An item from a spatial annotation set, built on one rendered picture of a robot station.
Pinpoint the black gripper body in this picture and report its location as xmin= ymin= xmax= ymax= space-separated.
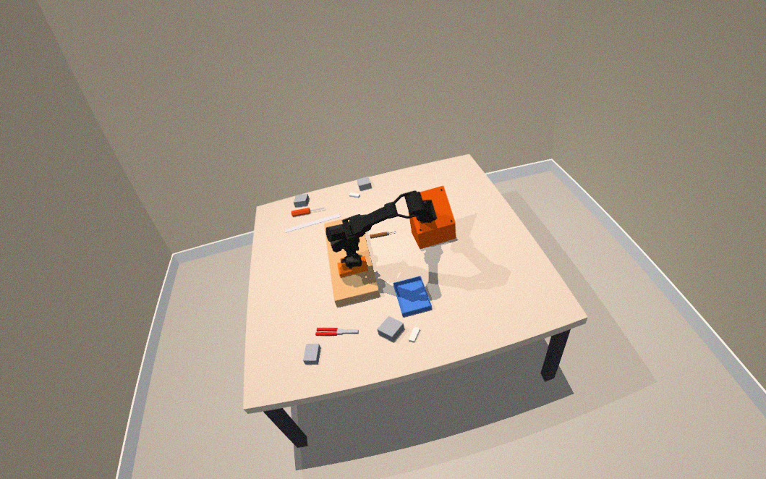
xmin=345 ymin=237 xmax=362 ymax=267

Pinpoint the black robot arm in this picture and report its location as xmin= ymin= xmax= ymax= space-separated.
xmin=325 ymin=191 xmax=437 ymax=253

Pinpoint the orange-handled awl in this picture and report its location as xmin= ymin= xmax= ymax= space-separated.
xmin=291 ymin=208 xmax=322 ymax=217

